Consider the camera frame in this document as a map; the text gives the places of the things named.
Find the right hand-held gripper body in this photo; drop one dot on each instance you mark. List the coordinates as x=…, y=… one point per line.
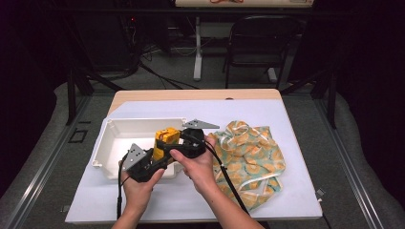
x=194, y=143

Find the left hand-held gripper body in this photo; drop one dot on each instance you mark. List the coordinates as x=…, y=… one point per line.
x=135, y=157

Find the yellow bundle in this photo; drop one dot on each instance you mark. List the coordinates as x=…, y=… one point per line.
x=165, y=135

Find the white plastic bin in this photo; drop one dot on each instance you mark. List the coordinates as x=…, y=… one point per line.
x=121, y=140

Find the orange slice print cloth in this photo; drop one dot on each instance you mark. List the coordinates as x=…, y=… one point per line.
x=251, y=159

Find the person's right hand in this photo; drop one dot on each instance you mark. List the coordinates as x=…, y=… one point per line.
x=200, y=170

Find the person's left hand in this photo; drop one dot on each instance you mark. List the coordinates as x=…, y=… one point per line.
x=138, y=192

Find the white table mat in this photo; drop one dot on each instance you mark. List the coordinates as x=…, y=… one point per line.
x=223, y=111

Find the black metal stand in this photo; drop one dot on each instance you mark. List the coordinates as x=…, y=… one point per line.
x=71, y=95
x=331, y=95

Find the white desk leg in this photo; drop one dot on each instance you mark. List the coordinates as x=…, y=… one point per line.
x=198, y=54

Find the dark cabinet with red light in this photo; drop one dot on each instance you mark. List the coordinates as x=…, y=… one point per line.
x=105, y=41

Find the black folding chair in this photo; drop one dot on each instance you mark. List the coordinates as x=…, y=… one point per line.
x=261, y=41

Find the aluminium floor rail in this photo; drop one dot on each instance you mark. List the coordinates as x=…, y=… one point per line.
x=47, y=162
x=347, y=162

